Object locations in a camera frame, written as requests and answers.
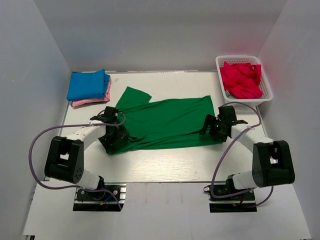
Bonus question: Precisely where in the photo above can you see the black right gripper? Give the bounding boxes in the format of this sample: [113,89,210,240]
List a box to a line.
[200,114,229,142]

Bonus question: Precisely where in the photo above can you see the green t shirt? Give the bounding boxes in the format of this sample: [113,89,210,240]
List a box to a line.
[106,87,217,155]

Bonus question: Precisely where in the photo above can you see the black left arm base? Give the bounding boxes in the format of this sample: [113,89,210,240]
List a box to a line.
[73,183,127,212]

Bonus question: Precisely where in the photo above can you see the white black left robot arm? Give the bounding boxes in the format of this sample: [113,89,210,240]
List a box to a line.
[44,106,130,200]

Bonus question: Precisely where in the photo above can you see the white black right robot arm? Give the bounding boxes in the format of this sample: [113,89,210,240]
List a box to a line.
[199,104,296,200]

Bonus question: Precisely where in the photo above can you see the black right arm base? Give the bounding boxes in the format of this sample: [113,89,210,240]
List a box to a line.
[203,185,257,213]

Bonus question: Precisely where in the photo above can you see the crumpled red t shirt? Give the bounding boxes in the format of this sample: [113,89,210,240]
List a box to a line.
[219,62,263,99]

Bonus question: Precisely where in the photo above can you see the folded pink t shirt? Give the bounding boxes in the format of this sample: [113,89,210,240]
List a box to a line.
[71,78,112,108]

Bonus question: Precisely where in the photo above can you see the white plastic basket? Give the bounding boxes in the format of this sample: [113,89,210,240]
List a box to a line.
[215,55,273,106]

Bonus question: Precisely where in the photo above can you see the folded blue t shirt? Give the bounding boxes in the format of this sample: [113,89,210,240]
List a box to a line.
[66,69,110,102]

